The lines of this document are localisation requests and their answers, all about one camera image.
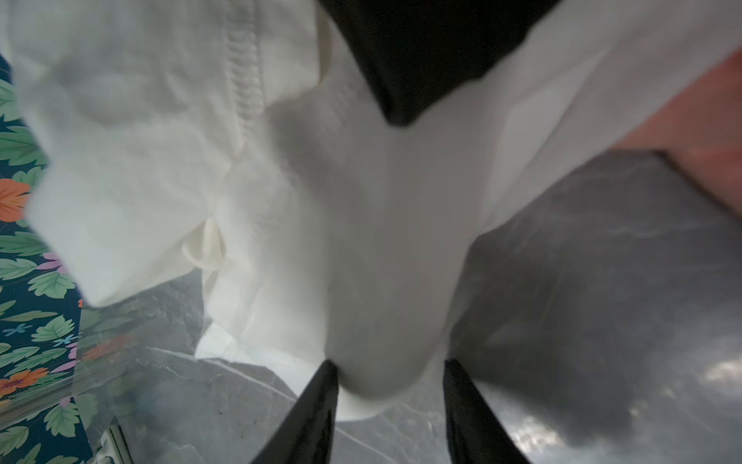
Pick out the salmon pink cloth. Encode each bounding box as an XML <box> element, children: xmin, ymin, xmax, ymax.
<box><xmin>613</xmin><ymin>50</ymin><xmax>741</xmax><ymax>215</ymax></box>

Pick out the black cloth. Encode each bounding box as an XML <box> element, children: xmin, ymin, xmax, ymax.
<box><xmin>321</xmin><ymin>0</ymin><xmax>558</xmax><ymax>127</ymax></box>

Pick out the white cloth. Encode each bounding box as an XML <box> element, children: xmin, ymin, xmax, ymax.
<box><xmin>1</xmin><ymin>1</ymin><xmax>741</xmax><ymax>421</ymax></box>

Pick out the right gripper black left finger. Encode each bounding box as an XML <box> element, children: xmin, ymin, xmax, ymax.
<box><xmin>252</xmin><ymin>360</ymin><xmax>339</xmax><ymax>464</ymax></box>

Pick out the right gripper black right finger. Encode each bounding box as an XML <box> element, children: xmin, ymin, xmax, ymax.
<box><xmin>442</xmin><ymin>360</ymin><xmax>529</xmax><ymax>464</ymax></box>

